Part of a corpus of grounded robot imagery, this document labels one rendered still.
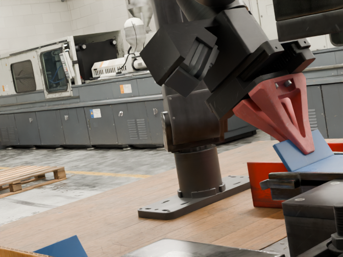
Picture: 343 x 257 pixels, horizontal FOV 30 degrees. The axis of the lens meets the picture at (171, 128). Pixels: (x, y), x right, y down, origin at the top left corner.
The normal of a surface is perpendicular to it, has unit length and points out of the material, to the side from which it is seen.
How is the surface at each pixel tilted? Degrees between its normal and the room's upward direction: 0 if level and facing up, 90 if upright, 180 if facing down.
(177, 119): 80
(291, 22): 90
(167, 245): 0
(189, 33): 60
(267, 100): 109
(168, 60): 91
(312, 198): 0
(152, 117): 90
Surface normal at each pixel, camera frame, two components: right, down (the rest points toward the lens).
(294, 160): 0.51, -0.52
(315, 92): -0.76, 0.19
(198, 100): 0.11, -0.08
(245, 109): -0.49, 0.49
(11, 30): 0.64, -0.03
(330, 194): -0.16, -0.98
